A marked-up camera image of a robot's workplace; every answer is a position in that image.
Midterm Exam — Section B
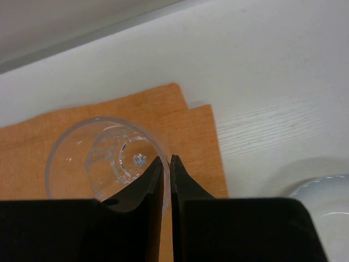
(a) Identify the clear plastic cup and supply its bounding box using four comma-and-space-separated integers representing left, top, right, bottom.
45, 116, 170, 213

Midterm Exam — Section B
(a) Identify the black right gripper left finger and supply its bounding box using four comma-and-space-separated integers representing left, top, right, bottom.
1, 158, 164, 261

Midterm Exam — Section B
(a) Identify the white bowl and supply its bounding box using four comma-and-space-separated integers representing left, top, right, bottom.
290, 174, 349, 261

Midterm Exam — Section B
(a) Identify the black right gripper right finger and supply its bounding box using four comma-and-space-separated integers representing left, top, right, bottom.
170, 155, 328, 261

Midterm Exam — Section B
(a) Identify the orange cloth placemat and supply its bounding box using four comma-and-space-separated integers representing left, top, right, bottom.
0, 82, 229, 262

